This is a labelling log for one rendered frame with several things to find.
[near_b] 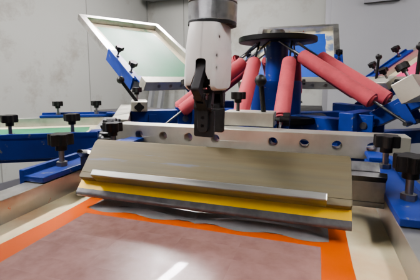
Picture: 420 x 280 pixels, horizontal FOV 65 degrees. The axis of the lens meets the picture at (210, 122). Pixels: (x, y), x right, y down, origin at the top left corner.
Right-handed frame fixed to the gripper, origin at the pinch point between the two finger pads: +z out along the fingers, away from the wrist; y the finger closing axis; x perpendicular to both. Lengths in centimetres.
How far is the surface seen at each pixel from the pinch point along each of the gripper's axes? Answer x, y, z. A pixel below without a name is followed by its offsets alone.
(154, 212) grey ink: -5.9, 7.5, 13.0
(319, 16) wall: 11, -387, -88
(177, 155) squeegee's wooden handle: -3.8, 4.0, 5.0
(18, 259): -14.8, 23.1, 13.9
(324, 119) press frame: 19, -73, 6
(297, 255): 15.1, 12.5, 13.2
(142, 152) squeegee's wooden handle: -9.9, 3.9, 5.1
